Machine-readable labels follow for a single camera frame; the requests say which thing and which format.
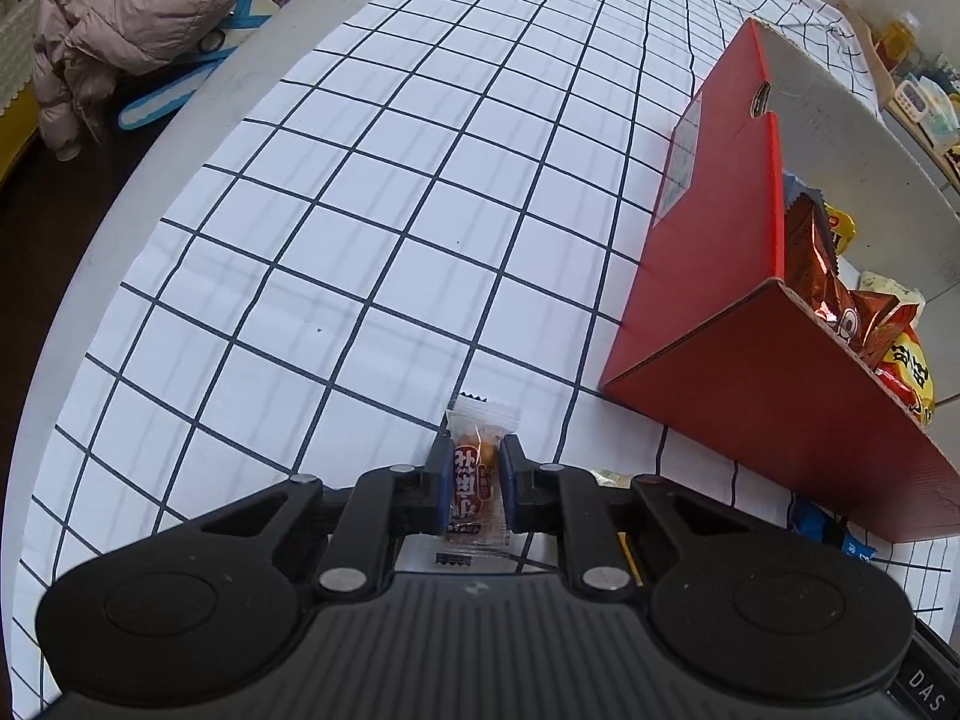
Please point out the small yellow snack packet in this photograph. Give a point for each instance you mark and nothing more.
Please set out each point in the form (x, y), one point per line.
(611, 478)

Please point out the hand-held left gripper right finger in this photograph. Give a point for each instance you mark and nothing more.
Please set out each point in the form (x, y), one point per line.
(510, 480)

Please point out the white kitchen timer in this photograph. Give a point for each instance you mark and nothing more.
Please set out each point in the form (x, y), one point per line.
(910, 99)

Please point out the white checked tablecloth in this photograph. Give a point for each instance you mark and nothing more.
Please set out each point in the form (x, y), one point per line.
(375, 202)

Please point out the orange drink bottle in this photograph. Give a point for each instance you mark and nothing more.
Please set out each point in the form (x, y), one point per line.
(896, 41)

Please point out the wooden grey cabinet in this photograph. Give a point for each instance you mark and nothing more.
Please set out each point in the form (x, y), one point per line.
(930, 157)

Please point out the blue white bag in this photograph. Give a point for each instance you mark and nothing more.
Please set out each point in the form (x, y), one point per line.
(161, 101)

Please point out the pale green tissue box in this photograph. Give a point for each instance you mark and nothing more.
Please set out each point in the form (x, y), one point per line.
(941, 112)

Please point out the pink padded jacket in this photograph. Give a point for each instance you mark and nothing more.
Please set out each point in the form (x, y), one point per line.
(135, 7)

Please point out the small clear candy wrapper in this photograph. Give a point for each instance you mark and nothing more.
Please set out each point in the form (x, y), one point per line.
(474, 465)

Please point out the red yellow snack bag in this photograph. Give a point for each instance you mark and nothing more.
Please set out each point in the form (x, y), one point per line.
(907, 382)

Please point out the beige patterned seat cushion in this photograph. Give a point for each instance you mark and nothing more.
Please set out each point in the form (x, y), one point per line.
(16, 60)

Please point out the blue snack packet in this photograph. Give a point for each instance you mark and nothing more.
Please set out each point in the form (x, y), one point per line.
(810, 521)

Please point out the red cardboard box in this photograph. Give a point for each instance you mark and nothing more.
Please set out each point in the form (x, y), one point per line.
(712, 277)

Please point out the brown foil snack bag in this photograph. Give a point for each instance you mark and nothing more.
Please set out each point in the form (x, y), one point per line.
(814, 270)

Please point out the clear glass dome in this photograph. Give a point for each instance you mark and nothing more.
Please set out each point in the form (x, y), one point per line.
(889, 0)

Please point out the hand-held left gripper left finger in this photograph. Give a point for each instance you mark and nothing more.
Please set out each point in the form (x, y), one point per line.
(442, 480)

